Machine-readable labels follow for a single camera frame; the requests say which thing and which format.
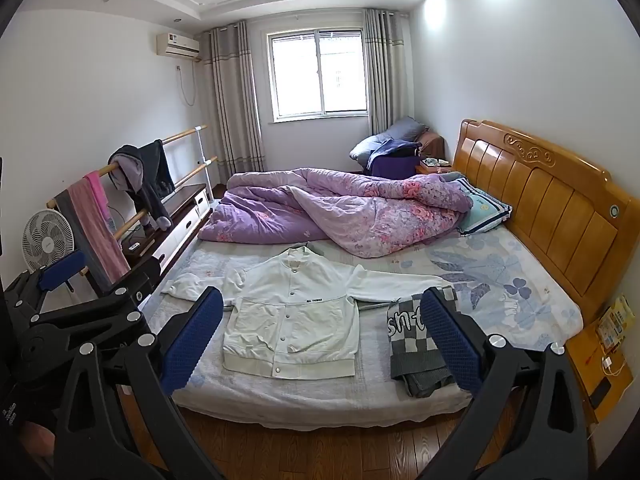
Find blue striped pillow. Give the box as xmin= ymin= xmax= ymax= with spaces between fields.
xmin=440 ymin=172 xmax=513 ymax=237

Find grey pillows on chair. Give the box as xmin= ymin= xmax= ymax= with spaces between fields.
xmin=349 ymin=116 xmax=431 ymax=163

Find air conditioner cable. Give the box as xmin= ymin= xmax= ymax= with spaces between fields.
xmin=176 ymin=62 xmax=198 ymax=107

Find yellow packets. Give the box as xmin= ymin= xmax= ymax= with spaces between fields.
xmin=597 ymin=295 xmax=633 ymax=356

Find brown armchair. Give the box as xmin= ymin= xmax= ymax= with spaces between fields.
xmin=417 ymin=127 xmax=446 ymax=161

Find pink towel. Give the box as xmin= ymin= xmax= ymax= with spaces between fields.
xmin=67 ymin=171 xmax=132 ymax=273

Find black phone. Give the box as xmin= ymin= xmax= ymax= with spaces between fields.
xmin=590 ymin=377 xmax=612 ymax=408

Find purple bag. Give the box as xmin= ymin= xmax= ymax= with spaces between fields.
xmin=369 ymin=140 xmax=423 ymax=179

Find wooden double bar rack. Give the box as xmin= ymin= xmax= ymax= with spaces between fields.
xmin=46 ymin=125 xmax=219 ymax=281

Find white wall air conditioner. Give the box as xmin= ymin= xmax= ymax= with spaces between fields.
xmin=156 ymin=32 xmax=202 ymax=58

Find dark grey folded garment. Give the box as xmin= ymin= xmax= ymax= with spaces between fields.
xmin=402 ymin=360 xmax=458 ymax=398

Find white and brown cabinet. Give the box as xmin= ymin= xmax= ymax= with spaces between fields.
xmin=122 ymin=183 xmax=213 ymax=281

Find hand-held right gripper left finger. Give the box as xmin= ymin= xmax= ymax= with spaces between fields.
xmin=52 ymin=286 xmax=226 ymax=480

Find wooden bedside table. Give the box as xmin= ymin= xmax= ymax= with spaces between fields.
xmin=565 ymin=305 xmax=636 ymax=426

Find grey white checkered sweater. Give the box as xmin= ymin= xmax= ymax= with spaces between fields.
xmin=385 ymin=287 xmax=458 ymax=378

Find white button jacket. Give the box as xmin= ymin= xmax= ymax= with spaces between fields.
xmin=161 ymin=247 xmax=453 ymax=380

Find pale floral bed sheet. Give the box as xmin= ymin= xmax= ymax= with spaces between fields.
xmin=160 ymin=230 xmax=586 ymax=428

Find white framed window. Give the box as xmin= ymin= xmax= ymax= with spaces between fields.
xmin=266 ymin=29 xmax=371 ymax=120

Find white standing fan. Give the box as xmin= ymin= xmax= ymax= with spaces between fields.
xmin=22 ymin=208 xmax=76 ymax=273

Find grey striped curtain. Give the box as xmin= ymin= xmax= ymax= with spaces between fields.
xmin=202 ymin=21 xmax=266 ymax=177
xmin=363 ymin=7 xmax=412 ymax=133

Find purple floral quilt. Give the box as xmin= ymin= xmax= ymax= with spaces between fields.
xmin=198 ymin=166 xmax=474 ymax=259

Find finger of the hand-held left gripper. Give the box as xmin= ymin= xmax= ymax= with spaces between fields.
xmin=20 ymin=259 xmax=163 ymax=361
xmin=2 ymin=250 xmax=88 ymax=323

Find small wooden nightstand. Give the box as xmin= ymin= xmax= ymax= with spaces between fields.
xmin=414 ymin=157 xmax=455 ymax=176

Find wooden bed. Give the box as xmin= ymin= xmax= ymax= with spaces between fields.
xmin=160 ymin=119 xmax=626 ymax=431

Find dark hanging hoodie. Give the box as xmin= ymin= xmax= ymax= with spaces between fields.
xmin=107 ymin=139 xmax=177 ymax=231

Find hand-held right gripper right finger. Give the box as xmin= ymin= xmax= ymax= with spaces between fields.
xmin=420 ymin=287 xmax=598 ymax=480

